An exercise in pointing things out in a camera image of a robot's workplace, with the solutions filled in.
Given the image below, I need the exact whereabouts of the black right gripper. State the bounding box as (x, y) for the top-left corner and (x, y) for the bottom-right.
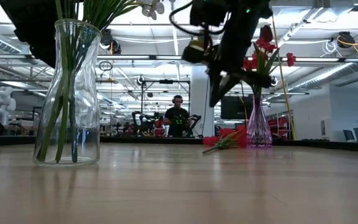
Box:
(208, 12), (275, 108)

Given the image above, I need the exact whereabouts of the black wall monitor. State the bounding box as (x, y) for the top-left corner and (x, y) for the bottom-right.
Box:
(221, 95), (252, 121)

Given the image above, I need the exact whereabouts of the clear glass vase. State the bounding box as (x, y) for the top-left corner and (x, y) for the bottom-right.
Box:
(32, 18), (103, 167)

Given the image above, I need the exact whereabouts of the blue white flower bunch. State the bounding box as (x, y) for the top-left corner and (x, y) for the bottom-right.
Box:
(63, 0), (177, 164)

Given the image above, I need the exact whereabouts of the black hanging cable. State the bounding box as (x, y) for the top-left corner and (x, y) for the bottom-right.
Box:
(202, 74), (211, 138)

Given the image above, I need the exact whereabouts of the red artificial flower bunch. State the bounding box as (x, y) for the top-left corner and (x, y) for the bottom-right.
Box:
(201, 124), (249, 155)
(242, 37), (297, 97)

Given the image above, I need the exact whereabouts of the yellow hanging cable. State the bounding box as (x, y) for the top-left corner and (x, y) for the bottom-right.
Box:
(271, 15), (296, 141)

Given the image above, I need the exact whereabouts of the person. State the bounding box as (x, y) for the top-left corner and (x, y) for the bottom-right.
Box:
(163, 95), (191, 138)

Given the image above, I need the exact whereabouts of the black gantry frame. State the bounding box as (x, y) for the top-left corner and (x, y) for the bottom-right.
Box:
(140, 79), (192, 138)

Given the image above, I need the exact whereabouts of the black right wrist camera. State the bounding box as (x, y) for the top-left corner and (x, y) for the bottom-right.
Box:
(181, 35), (213, 65)

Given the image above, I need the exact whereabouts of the long ceiling light bar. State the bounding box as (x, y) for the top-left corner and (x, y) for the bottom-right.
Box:
(0, 54), (358, 63)

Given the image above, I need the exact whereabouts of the red storage shelving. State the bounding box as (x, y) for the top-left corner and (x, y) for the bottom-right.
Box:
(265, 115), (294, 140)

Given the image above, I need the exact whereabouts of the pink glass vase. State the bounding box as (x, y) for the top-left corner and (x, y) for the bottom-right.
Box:
(246, 95), (273, 149)

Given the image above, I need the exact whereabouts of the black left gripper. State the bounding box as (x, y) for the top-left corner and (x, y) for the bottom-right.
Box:
(0, 0), (83, 32)

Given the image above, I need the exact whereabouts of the dark red tulip flower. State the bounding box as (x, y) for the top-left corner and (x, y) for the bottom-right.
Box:
(252, 24), (281, 94)

